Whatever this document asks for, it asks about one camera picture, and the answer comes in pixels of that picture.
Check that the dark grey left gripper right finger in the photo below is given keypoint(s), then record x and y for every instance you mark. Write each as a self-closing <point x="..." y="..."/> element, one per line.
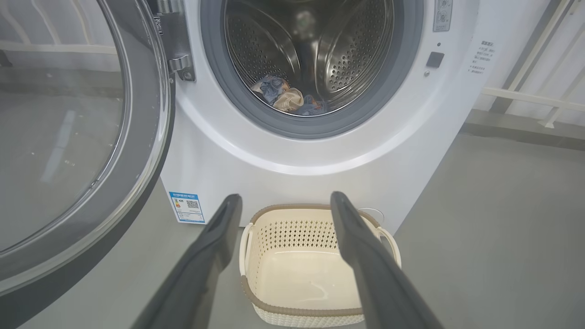
<point x="374" y="274"/>

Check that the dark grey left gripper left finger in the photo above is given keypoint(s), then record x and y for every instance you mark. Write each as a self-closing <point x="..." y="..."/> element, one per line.
<point x="201" y="269"/>

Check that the dark round glass washer door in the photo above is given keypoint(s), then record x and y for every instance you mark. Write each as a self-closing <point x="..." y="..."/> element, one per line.
<point x="141" y="137"/>

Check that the cream and blue garment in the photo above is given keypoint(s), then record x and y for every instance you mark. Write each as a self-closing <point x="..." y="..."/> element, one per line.
<point x="290" y="100"/>

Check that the blue printed garment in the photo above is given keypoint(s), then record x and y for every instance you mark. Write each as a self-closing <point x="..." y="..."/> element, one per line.
<point x="269" y="89"/>

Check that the white front-load washing machine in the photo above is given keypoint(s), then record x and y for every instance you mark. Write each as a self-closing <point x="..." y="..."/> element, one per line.
<point x="274" y="169"/>

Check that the metal washer door hinge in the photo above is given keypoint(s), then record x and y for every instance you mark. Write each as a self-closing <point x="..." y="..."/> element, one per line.
<point x="178" y="45"/>

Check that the stainless steel washer drum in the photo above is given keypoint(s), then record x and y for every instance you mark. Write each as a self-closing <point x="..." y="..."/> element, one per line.
<point x="347" y="50"/>

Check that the round white filter cover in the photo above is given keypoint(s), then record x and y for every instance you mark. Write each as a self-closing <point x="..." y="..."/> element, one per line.
<point x="375" y="214"/>

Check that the blue energy label sticker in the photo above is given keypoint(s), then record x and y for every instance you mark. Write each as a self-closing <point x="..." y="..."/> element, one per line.
<point x="187" y="208"/>

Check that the cream perforated laundry basket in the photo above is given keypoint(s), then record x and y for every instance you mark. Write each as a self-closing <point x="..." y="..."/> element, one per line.
<point x="297" y="274"/>

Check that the printed text warning sticker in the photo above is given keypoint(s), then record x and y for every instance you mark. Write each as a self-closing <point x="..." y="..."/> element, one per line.
<point x="482" y="57"/>

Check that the grey rectangular instruction label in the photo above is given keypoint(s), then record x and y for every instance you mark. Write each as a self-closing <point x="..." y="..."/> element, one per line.
<point x="442" y="13"/>

